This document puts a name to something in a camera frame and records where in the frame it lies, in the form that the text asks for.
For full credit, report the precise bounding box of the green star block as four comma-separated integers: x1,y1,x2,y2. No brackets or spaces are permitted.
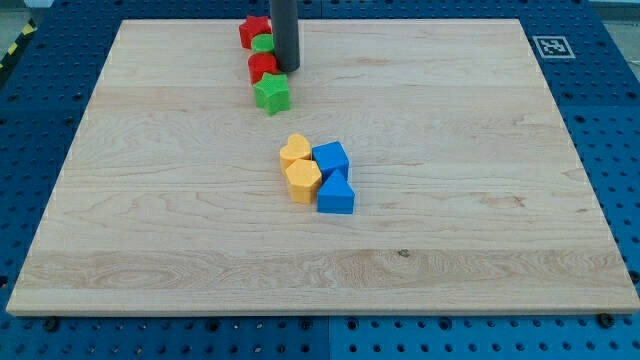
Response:
253,73,291,115

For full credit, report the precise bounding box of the red star block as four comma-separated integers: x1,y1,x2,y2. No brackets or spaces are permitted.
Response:
238,15,272,49

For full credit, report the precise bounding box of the yellow hexagon block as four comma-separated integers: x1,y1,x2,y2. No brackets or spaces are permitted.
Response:
285,159,322,204

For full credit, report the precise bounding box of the blue triangle block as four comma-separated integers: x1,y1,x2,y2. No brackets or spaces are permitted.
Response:
317,170,355,214

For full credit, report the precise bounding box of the blue cube block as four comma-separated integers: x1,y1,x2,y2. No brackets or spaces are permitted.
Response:
312,141,350,182

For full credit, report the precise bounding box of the yellow heart block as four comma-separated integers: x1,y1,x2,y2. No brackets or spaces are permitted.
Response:
279,133,312,173

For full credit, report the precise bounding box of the red round block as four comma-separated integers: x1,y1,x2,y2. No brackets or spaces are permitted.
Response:
247,52,280,84

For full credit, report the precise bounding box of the light wooden board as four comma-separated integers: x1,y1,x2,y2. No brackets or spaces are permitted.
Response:
7,19,639,317

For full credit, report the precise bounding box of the green round block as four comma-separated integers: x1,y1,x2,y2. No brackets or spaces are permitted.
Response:
250,33,275,55

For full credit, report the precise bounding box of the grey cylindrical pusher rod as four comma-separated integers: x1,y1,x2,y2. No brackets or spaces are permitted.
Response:
270,0,300,73

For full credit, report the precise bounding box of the white fiducial marker tag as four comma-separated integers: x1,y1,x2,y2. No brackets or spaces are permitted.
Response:
533,35,575,59

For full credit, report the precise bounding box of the yellow black hazard tape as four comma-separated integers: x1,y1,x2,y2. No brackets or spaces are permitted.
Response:
1,18,38,75

